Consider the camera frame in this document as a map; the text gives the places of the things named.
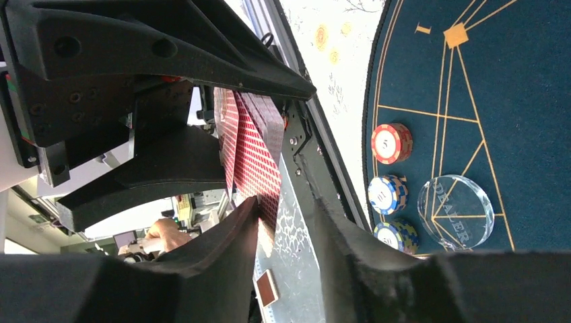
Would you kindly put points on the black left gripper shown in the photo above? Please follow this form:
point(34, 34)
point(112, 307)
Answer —
point(67, 122)

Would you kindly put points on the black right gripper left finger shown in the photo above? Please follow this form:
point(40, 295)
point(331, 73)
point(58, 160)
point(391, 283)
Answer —
point(208, 279)

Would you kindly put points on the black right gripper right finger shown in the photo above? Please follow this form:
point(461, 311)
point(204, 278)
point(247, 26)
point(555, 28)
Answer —
point(364, 280)

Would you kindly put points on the blue yellow chip stack bottom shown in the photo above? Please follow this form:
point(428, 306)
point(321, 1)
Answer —
point(398, 234)

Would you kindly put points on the pink card deck box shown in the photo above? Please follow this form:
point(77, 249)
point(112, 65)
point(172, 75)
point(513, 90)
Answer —
point(248, 164)

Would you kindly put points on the red chip stack bottom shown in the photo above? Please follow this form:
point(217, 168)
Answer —
point(391, 143)

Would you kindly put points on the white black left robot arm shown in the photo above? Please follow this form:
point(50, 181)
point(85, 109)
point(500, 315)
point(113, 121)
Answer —
point(83, 77)

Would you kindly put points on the clear dealer button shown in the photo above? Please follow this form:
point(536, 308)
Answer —
point(456, 212)

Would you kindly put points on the floral patterned tablecloth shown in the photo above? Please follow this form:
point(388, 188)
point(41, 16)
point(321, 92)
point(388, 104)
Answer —
point(335, 40)

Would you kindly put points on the round dark blue poker mat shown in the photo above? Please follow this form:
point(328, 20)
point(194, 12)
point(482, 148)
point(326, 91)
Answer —
point(484, 88)

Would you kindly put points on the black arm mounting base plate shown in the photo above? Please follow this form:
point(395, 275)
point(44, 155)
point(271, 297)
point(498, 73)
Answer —
point(310, 153)

